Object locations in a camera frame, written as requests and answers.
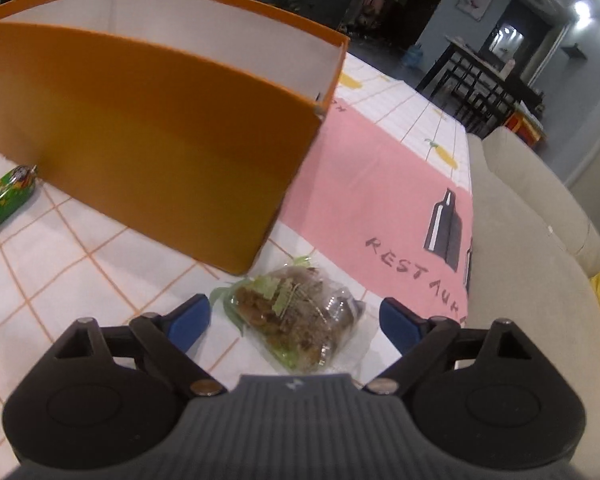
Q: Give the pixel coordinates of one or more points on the beige sofa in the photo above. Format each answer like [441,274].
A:
[525,240]

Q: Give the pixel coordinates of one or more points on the checkered printed tablecloth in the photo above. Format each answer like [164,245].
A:
[380,185]

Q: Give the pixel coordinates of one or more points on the dark dining chair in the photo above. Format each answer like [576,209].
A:
[495,102]
[445,85]

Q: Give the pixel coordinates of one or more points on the orange stools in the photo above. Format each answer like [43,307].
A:
[527,127]

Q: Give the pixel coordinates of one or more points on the dark dining table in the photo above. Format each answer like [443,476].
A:
[485,57]

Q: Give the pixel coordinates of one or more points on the green snack packet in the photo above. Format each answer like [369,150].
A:
[5,197]

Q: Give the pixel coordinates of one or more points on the wall picture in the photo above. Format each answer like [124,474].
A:
[474,1]

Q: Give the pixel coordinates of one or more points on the clear packet of brown snack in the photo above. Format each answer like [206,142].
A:
[295,315]

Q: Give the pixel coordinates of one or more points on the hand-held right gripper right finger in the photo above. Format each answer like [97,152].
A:
[397,322]

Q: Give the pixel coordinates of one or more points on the orange cardboard box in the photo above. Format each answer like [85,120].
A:
[155,150]

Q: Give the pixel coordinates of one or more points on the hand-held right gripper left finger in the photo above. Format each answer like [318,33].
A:
[190,322]

